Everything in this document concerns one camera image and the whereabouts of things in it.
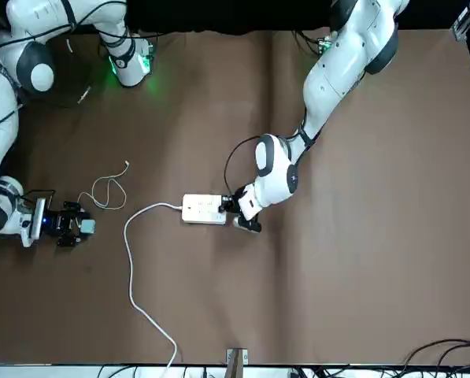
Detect aluminium frame profile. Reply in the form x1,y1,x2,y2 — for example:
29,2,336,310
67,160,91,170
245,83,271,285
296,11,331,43
450,0,470,41

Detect thin white charging cable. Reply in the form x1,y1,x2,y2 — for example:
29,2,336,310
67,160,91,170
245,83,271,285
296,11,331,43
76,160,130,213

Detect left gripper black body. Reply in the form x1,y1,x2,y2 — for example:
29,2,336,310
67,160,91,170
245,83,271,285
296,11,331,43
229,184,248,216

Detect black backdrop curtain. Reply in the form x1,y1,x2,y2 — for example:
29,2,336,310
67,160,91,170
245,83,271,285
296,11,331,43
126,0,334,35

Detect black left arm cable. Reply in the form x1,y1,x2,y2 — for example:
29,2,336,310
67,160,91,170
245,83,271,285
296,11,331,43
223,117,318,200

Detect thick white power cord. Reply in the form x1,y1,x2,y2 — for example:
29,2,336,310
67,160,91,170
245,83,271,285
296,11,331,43
123,202,184,373

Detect white power strip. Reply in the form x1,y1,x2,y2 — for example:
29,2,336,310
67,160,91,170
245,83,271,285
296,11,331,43
181,193,228,226

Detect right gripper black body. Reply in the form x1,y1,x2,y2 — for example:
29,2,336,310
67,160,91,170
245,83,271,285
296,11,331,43
44,211,68,237

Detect aluminium camera post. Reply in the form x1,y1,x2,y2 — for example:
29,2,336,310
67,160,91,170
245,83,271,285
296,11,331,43
225,347,250,378

